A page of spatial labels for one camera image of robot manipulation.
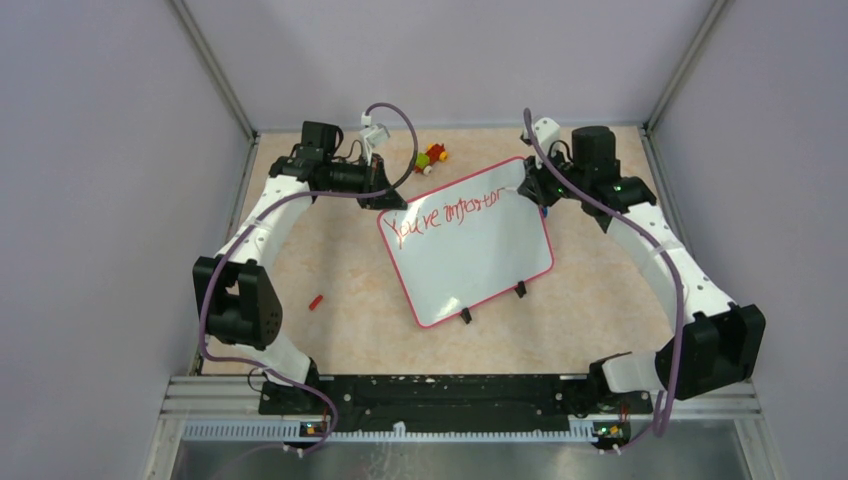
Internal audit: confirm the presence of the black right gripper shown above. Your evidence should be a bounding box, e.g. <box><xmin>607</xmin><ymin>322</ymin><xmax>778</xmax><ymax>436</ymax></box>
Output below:
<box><xmin>520</xmin><ymin>145</ymin><xmax>589</xmax><ymax>209</ymax></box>

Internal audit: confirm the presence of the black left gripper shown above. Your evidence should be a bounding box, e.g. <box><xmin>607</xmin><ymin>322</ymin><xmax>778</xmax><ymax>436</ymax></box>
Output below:
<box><xmin>324</xmin><ymin>152</ymin><xmax>408</xmax><ymax>211</ymax></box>

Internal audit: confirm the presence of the pink framed whiteboard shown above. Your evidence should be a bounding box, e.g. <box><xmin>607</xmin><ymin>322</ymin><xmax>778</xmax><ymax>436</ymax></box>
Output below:
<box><xmin>377</xmin><ymin>157</ymin><xmax>555</xmax><ymax>328</ymax></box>

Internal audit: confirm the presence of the red marker cap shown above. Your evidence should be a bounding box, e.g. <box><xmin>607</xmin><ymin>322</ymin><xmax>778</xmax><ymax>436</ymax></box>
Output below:
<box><xmin>308</xmin><ymin>295</ymin><xmax>323</xmax><ymax>311</ymax></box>

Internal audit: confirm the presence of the black whiteboard clip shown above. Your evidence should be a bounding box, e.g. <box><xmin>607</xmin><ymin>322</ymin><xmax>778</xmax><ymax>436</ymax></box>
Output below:
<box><xmin>460</xmin><ymin>308</ymin><xmax>472</xmax><ymax>325</ymax></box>
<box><xmin>514</xmin><ymin>281</ymin><xmax>527</xmax><ymax>298</ymax></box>

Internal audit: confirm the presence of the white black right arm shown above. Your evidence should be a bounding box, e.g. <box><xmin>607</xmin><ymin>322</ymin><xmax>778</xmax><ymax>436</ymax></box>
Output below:
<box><xmin>518</xmin><ymin>118</ymin><xmax>766</xmax><ymax>412</ymax></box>

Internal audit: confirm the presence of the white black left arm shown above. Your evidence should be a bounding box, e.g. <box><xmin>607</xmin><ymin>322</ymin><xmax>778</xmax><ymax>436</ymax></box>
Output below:
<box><xmin>192</xmin><ymin>121</ymin><xmax>407</xmax><ymax>414</ymax></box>

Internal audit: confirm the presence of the colourful toy car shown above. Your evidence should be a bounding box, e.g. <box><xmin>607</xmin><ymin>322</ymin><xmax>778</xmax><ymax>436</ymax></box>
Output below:
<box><xmin>413</xmin><ymin>143</ymin><xmax>448</xmax><ymax>175</ymax></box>

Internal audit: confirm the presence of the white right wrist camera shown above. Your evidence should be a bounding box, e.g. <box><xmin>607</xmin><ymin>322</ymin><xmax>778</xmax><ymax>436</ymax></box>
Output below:
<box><xmin>530</xmin><ymin>117</ymin><xmax>561</xmax><ymax>158</ymax></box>

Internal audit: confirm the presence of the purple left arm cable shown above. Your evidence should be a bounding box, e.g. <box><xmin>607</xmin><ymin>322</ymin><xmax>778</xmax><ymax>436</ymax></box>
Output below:
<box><xmin>197</xmin><ymin>101</ymin><xmax>419</xmax><ymax>458</ymax></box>

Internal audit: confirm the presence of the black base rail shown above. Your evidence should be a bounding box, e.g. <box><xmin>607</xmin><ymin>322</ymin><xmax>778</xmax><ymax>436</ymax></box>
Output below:
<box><xmin>258</xmin><ymin>374</ymin><xmax>653</xmax><ymax>433</ymax></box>

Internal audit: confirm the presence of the grey cable duct strip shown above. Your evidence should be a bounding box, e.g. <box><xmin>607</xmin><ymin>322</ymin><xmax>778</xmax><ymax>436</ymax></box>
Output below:
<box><xmin>182</xmin><ymin>420</ymin><xmax>598</xmax><ymax>443</ymax></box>

